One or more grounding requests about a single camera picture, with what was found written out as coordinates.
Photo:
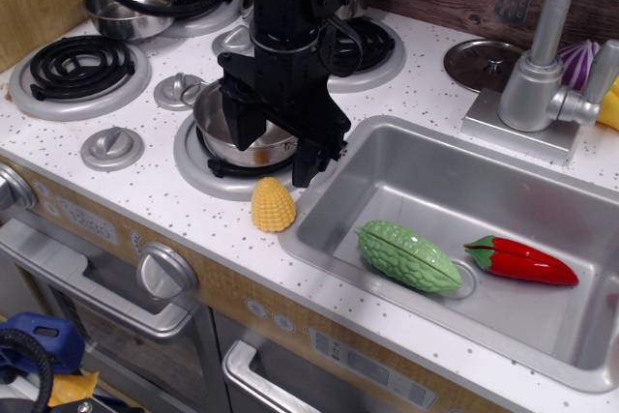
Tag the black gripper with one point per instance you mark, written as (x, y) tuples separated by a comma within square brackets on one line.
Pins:
[(288, 88)]

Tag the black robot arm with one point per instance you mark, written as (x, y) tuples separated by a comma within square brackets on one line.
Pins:
[(298, 46)]

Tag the small steel pan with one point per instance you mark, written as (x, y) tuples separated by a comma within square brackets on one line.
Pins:
[(274, 146)]

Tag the yellow toy corn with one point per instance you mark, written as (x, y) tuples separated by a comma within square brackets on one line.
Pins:
[(272, 207)]

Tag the silver stove knob back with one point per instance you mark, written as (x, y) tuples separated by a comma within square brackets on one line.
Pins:
[(236, 41)]

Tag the silver stove knob front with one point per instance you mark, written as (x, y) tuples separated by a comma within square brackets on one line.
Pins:
[(112, 149)]

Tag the front right black burner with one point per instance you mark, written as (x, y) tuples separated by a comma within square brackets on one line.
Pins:
[(210, 176)]

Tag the back right black burner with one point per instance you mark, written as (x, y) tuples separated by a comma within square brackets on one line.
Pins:
[(381, 51)]

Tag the green toy bitter gourd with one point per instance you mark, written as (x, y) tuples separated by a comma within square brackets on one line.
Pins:
[(407, 257)]

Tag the silver oven knob centre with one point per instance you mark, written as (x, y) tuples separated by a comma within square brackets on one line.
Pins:
[(163, 273)]

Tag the silver oven knob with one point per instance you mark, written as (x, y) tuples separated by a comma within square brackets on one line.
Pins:
[(15, 191), (163, 273)]

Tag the front left black burner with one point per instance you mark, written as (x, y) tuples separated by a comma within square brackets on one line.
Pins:
[(79, 78)]

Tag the round steel pot lid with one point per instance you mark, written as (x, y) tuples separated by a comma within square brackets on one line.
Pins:
[(481, 64)]

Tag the red toy chili pepper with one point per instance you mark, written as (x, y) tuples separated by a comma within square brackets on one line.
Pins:
[(510, 259)]

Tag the silver sink basin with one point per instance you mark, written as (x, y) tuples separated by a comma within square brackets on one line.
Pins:
[(453, 192)]

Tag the silver toy faucet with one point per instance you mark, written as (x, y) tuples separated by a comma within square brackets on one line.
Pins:
[(536, 114)]

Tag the silver oven knob left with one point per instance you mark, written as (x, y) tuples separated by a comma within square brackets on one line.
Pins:
[(15, 191)]

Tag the blue clamp object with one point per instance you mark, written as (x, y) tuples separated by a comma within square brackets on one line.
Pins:
[(56, 337)]

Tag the purple white toy garlic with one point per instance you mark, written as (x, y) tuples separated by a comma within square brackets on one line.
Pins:
[(577, 60)]

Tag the yellow cloth piece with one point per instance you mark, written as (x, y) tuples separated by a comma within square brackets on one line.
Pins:
[(67, 388)]

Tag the yellow toy fruit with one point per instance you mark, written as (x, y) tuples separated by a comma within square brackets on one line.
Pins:
[(609, 113)]

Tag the right door handle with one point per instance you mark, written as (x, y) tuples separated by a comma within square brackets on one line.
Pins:
[(236, 367)]

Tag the left oven door handle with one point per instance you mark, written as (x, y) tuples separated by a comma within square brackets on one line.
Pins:
[(65, 270)]

